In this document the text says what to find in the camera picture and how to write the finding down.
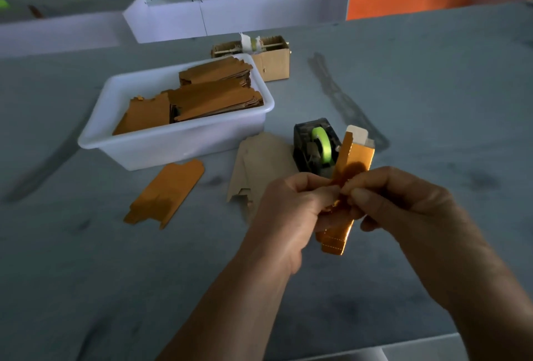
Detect pile of beige blanks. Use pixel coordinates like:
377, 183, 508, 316
227, 131, 299, 208

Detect person's left forearm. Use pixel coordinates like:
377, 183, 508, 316
158, 244, 294, 361

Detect white plastic bin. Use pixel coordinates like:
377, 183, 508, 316
78, 54, 276, 172

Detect long white tray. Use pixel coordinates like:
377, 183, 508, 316
0, 11, 138, 60
123, 0, 351, 45

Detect person's right hand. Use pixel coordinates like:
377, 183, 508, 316
343, 167, 488, 308

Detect person's right forearm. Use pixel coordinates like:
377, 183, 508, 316
445, 263, 533, 361

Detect gold cartons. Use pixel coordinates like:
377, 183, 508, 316
112, 57, 264, 136

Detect small cardboard box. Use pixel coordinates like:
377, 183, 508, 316
210, 35, 293, 83

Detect gold box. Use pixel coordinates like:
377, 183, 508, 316
124, 159, 206, 229
315, 130, 376, 256

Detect person's left hand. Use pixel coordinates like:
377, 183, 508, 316
245, 173, 343, 274

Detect green tape roll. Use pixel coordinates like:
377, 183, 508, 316
310, 126, 334, 166

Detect black tape dispenser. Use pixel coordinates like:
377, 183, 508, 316
293, 117, 344, 178

